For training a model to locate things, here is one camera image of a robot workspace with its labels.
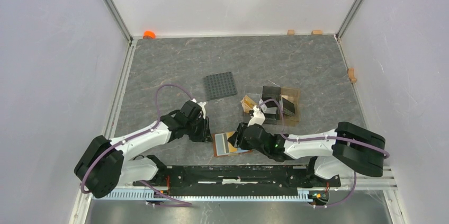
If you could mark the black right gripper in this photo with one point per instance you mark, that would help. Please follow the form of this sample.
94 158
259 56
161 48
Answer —
238 137

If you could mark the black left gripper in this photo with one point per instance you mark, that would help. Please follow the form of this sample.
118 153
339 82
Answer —
205 135

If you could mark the brown leather card holder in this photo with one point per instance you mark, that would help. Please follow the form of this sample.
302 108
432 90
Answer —
241 151

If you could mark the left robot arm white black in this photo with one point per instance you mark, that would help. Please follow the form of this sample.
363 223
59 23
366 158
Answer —
107 163

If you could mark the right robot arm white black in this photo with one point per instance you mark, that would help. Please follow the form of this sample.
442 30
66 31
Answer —
347 148

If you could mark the gold credit card stack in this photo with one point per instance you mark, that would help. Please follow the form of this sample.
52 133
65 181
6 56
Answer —
248 104

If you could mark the black credit card stack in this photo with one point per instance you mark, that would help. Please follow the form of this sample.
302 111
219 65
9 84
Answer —
271 92

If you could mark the dark grey studded baseplate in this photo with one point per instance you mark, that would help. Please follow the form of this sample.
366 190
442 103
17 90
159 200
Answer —
219 86

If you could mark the orange round cap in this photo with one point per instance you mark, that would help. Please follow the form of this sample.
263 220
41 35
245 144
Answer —
148 35

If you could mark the curved wooden piece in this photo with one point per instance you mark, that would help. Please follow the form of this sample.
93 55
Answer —
351 75

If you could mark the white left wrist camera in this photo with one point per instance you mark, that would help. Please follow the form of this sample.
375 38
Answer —
202 105

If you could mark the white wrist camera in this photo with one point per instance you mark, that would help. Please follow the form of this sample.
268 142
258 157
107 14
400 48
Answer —
202 105
257 117

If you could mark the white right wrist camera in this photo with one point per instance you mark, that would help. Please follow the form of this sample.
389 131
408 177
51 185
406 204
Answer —
257 117

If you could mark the white slotted cable duct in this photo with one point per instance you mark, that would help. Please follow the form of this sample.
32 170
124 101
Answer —
147 194

